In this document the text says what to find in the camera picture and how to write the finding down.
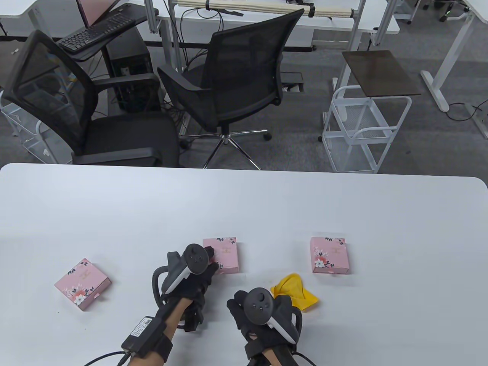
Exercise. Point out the black chair with chrome base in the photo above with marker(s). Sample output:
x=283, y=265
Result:
x=236, y=65

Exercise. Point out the white desk with angled leg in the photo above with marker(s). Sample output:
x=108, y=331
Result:
x=454, y=45

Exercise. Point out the person's left hand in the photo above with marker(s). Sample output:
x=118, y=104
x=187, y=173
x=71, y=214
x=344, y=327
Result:
x=194, y=286

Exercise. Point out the floor power box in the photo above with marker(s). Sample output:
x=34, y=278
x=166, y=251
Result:
x=291, y=79

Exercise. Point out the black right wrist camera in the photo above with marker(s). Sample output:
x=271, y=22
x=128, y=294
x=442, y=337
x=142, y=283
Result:
x=253, y=352

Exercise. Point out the person's left forearm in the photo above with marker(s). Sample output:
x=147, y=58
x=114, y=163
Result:
x=177, y=316

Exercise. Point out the black mesh office chair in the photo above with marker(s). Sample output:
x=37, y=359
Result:
x=126, y=137

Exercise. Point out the black left forearm module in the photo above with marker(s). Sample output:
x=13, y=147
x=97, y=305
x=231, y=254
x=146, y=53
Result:
x=145, y=333

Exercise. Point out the pink floral jewelry box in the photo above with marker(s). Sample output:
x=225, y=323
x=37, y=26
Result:
x=329, y=253
x=82, y=284
x=227, y=253

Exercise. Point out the person's right hand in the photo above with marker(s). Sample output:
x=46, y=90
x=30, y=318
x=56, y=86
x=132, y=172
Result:
x=238, y=309

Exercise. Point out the brown board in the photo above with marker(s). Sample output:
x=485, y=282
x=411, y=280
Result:
x=381, y=72

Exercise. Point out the grey hand controller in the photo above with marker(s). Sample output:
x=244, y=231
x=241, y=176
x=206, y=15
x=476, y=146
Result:
x=196, y=259
x=259, y=305

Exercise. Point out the black computer tower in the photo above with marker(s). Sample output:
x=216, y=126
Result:
x=129, y=65

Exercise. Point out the person's right forearm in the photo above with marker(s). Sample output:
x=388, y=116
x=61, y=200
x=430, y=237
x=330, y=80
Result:
x=271, y=356

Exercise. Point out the black keyboard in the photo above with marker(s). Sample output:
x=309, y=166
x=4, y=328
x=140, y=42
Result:
x=95, y=32

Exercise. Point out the yellow cleaning cloth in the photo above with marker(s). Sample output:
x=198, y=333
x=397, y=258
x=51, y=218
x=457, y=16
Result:
x=297, y=291

